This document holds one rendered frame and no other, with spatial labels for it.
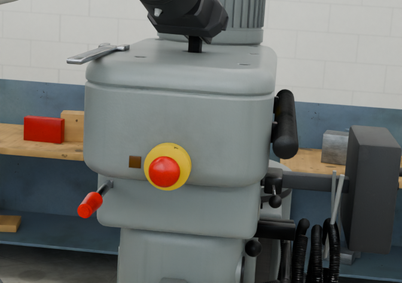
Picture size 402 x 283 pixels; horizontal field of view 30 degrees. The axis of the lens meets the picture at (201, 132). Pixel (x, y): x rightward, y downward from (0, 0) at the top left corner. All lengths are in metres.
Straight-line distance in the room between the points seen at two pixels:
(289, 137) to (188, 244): 0.26
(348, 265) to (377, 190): 3.69
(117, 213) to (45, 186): 4.72
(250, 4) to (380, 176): 0.40
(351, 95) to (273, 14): 0.80
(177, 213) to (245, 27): 0.41
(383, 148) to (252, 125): 0.48
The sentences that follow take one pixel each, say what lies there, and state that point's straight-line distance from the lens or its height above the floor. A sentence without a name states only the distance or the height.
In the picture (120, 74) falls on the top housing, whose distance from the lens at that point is 0.98.
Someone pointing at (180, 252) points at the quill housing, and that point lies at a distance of 1.16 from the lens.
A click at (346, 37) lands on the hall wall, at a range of 5.40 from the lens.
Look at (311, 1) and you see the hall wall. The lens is 5.37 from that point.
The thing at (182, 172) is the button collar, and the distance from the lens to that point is 0.96.
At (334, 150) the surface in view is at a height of 0.97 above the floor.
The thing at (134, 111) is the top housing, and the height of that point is 1.83.
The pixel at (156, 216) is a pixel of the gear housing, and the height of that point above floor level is 1.66.
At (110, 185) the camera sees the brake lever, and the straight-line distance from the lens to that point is 1.09.
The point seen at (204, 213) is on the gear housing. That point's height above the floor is 1.67.
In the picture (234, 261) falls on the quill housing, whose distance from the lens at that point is 1.18.
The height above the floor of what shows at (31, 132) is 0.94.
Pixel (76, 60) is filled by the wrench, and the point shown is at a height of 1.89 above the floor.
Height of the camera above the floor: 2.00
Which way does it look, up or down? 11 degrees down
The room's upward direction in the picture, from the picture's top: 4 degrees clockwise
